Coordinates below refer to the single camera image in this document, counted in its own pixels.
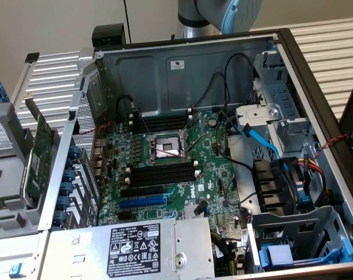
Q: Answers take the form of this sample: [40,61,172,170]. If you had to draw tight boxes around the thin metal locking lever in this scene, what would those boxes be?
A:
[135,107,152,136]
[184,130,214,155]

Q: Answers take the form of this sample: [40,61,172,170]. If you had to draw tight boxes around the blue expansion slot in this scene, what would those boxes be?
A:
[118,195,168,209]

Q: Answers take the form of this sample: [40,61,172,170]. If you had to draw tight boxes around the red yellow black power wires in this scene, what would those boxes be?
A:
[298,154,332,207]

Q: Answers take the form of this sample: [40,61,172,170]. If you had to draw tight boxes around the metal socket cover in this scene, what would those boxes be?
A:
[182,111,208,141]

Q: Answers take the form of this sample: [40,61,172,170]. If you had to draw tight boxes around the black cooling fan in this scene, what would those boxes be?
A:
[251,157,300,214]

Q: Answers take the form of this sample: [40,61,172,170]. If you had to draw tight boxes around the CPU socket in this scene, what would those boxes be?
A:
[148,129,191,164]

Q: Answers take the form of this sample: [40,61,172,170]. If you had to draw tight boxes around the silver power supply housing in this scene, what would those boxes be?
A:
[37,217,216,280]

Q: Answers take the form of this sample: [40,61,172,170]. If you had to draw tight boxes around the black fan wire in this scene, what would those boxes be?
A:
[214,110,256,176]

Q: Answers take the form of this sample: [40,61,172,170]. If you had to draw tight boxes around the open metal PC case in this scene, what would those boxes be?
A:
[37,27,353,280]

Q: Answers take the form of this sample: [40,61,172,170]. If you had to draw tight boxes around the black plug with wire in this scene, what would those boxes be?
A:
[193,200,209,217]

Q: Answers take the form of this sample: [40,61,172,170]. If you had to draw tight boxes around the silver finned heatsink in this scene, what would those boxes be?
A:
[182,204,209,220]

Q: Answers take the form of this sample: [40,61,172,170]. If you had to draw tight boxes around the metal drive cage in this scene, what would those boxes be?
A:
[236,50,316,155]

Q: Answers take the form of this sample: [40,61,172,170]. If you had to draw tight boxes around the grey drive tray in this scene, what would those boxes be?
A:
[0,101,67,243]

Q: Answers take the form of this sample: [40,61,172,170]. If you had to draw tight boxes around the black wall cable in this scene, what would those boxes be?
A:
[123,0,133,44]

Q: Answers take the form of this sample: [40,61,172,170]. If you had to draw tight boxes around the blue plastic disk tray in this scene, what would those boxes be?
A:
[258,239,353,271]

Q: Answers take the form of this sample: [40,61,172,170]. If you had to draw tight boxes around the blue plastic latch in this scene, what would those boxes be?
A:
[8,261,24,279]

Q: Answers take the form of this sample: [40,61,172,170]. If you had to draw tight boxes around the thick black looped wire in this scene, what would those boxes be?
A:
[116,94,137,117]

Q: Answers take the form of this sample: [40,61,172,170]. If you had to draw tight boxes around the black warning label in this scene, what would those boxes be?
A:
[107,223,162,278]

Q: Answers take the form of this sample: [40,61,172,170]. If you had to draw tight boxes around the green graphics card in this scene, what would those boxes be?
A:
[19,91,57,209]

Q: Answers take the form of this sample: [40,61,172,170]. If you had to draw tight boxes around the black box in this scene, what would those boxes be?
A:
[91,23,127,50]

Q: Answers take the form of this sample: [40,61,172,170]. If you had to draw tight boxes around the long black expansion slot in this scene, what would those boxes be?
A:
[119,185,166,200]

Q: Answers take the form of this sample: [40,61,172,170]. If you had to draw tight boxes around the blue plastic tab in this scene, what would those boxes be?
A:
[299,180,313,209]

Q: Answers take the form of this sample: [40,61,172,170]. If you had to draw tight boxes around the blue SATA wire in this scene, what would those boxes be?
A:
[240,123,291,173]

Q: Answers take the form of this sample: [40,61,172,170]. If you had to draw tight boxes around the green Dell motherboard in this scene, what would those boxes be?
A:
[97,109,244,234]

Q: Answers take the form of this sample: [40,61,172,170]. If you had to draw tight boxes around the thin black wire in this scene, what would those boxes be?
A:
[224,51,257,117]
[193,71,232,113]

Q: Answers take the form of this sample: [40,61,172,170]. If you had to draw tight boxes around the lavender plastic block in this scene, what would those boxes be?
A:
[266,244,294,265]

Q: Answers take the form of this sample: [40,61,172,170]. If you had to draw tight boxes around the red black twisted wire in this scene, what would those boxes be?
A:
[78,121,113,138]
[312,132,351,160]

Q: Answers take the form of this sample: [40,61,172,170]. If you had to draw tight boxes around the dark framed panel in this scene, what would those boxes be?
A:
[338,66,353,149]

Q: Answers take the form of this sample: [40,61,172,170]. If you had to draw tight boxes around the grey metal disk bay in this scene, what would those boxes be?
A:
[246,205,353,274]

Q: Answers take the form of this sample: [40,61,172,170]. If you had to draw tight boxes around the yellow black power wire bundle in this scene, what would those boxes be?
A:
[210,230,244,278]

